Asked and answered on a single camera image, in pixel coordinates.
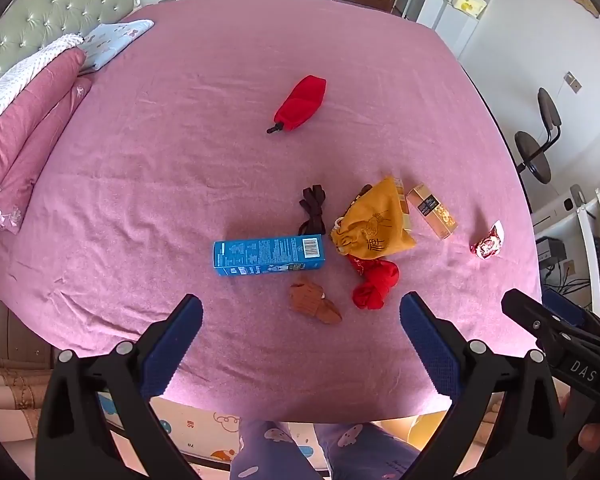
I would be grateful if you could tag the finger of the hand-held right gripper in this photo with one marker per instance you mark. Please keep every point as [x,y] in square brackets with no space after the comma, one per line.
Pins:
[562,306]
[525,312]

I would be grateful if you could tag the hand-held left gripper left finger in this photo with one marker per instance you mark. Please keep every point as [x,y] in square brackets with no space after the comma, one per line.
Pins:
[172,345]

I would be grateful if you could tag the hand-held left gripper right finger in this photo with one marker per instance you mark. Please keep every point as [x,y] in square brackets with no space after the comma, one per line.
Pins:
[430,345]

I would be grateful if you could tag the yellow bin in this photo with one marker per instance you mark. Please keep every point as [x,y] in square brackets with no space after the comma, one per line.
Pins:
[425,432]

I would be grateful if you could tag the brown sock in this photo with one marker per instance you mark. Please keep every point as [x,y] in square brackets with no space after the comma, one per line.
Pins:
[315,302]

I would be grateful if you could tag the blue carton box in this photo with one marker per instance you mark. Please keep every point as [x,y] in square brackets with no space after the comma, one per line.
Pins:
[270,257]

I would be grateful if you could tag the dark brown ribbon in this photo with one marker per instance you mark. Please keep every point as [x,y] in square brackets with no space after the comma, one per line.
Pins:
[312,207]

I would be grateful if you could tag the person's right hand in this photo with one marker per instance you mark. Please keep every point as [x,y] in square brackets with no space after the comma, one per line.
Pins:
[594,442]

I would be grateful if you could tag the red and white snack wrapper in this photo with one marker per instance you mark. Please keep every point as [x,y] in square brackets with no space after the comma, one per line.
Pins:
[487,242]

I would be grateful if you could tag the cartoon play mat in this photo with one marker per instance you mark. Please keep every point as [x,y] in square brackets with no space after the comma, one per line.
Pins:
[190,422]

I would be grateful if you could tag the white desk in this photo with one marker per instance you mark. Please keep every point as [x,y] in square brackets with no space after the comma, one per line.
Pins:
[587,220]

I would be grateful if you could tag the gold box with dark label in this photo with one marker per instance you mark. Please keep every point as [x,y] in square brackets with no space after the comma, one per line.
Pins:
[432,210]

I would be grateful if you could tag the plain gold box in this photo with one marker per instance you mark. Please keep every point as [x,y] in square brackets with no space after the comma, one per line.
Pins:
[404,207]

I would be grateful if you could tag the purple pajama legs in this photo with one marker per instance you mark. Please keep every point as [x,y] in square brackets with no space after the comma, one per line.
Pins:
[330,452]

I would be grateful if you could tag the black swivel stool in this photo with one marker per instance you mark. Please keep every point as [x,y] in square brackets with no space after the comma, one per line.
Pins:
[532,152]

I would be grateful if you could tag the beige curtain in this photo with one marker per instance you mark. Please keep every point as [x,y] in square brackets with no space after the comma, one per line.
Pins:
[10,382]

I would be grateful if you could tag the pink tablecloth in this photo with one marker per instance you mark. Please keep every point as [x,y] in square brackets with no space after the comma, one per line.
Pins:
[180,160]

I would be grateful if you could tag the pink pillow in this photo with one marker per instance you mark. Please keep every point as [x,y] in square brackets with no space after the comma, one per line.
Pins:
[35,110]
[37,172]

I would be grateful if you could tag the red pouch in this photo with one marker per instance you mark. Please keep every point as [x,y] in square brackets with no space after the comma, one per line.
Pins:
[300,102]

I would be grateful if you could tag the white cabinet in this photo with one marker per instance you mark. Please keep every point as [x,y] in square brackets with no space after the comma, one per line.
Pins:
[455,30]

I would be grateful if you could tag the white quilted pillow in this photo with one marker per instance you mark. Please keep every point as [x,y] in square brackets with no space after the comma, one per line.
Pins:
[25,77]

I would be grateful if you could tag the light blue patterned pillow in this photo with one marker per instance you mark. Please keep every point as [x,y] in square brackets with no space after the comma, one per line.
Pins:
[112,42]

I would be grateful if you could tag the green tufted headboard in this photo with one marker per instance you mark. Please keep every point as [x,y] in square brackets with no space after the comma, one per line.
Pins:
[55,5]

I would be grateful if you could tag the wall socket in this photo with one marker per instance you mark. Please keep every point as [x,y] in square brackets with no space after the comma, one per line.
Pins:
[571,80]

